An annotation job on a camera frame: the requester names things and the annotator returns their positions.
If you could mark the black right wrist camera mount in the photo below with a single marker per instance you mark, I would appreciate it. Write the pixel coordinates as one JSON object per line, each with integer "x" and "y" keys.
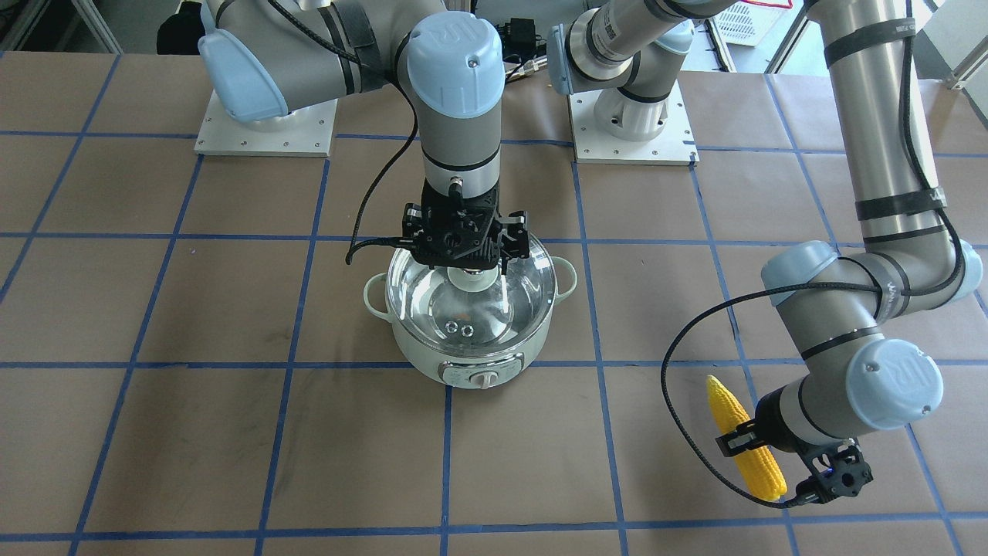
{"x": 455, "y": 226}

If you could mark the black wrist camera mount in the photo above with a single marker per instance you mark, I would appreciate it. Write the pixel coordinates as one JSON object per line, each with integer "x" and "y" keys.
{"x": 836, "y": 470}
{"x": 455, "y": 226}

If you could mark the pale green electric pot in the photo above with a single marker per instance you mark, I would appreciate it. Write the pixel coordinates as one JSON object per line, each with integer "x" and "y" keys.
{"x": 474, "y": 372}

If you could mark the yellow corn cob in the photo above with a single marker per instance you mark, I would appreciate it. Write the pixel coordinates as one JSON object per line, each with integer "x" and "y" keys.
{"x": 757, "y": 466}

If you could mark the white plastic basket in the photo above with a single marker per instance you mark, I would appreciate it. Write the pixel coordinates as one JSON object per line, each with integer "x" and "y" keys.
{"x": 747, "y": 23}

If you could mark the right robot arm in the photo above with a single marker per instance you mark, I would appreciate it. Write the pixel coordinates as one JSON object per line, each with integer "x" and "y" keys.
{"x": 270, "y": 58}

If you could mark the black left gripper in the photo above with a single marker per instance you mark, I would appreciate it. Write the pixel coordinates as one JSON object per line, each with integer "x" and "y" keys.
{"x": 781, "y": 435}

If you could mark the glass pot lid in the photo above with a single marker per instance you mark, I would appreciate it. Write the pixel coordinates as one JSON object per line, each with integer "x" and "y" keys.
{"x": 472, "y": 313}

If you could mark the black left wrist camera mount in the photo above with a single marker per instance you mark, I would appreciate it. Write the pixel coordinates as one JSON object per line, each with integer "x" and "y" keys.
{"x": 836, "y": 470}

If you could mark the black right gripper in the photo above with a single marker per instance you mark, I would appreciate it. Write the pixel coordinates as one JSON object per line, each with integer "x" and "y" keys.
{"x": 516, "y": 239}

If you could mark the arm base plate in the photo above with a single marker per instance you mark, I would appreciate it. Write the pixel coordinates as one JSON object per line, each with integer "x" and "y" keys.
{"x": 304, "y": 133}
{"x": 610, "y": 128}

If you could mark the black power adapter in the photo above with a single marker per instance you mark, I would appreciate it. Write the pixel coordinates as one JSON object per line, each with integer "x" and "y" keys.
{"x": 519, "y": 37}

